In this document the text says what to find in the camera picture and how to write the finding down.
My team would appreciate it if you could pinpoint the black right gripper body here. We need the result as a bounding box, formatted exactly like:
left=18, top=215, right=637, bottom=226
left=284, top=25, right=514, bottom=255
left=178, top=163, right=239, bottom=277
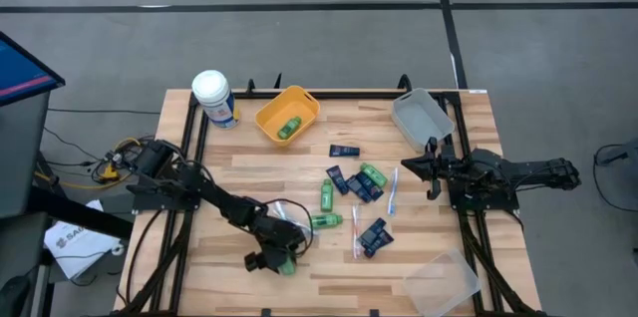
left=426, top=136, right=456, bottom=202

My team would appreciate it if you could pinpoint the yellow plastic bin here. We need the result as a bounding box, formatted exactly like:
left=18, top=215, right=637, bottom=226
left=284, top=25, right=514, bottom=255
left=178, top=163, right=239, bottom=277
left=254, top=85, right=321, bottom=148

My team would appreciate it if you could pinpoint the small green bottle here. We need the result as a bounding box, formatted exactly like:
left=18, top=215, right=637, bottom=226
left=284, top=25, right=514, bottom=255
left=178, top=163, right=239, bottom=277
left=277, top=255, right=299, bottom=277
left=320, top=178, right=335, bottom=213
left=359, top=161, right=389, bottom=189
left=309, top=212, right=344, bottom=230
left=276, top=116, right=303, bottom=141

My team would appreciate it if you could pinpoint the clear plastic container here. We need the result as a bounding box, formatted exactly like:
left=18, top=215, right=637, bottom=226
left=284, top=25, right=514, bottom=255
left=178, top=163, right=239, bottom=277
left=401, top=247, right=482, bottom=317

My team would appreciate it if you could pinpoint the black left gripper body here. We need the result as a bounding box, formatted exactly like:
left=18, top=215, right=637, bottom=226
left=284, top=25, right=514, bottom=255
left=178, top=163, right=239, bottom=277
left=243, top=216, right=308, bottom=273

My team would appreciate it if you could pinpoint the black support beam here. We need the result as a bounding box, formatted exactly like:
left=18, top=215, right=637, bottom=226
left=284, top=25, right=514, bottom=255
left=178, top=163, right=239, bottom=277
left=24, top=184, right=135, bottom=239

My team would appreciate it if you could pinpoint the white wipes canister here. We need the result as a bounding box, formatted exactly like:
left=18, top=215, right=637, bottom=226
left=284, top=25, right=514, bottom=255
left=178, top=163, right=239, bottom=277
left=190, top=69, right=241, bottom=131

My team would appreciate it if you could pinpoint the yellow cable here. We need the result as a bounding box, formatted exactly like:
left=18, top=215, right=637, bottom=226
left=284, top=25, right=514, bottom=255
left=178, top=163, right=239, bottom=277
left=33, top=136, right=146, bottom=191

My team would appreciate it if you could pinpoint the grey plastic bin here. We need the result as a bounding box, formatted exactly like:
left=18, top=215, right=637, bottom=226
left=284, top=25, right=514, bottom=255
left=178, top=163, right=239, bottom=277
left=390, top=87, right=456, bottom=154

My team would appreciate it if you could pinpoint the monitor with blue screen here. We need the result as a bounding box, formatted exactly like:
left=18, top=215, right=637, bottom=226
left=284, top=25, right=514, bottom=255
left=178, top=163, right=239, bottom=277
left=0, top=31, right=67, bottom=108

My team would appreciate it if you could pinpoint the bagged red toothbrush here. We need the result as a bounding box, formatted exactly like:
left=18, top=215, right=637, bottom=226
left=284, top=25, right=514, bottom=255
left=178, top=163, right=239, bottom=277
left=350, top=201, right=362, bottom=260

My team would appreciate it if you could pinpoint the grey cabinet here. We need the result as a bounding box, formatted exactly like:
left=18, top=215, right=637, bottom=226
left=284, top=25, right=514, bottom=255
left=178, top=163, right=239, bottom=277
left=0, top=90, right=52, bottom=221

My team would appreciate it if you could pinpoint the black metal table frame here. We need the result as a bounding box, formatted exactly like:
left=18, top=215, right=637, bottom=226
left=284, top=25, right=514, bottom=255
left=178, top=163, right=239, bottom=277
left=107, top=73, right=549, bottom=317

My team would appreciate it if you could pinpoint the black floor cable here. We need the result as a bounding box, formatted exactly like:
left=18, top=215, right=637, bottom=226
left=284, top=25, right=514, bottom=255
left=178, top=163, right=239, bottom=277
left=591, top=142, right=638, bottom=213

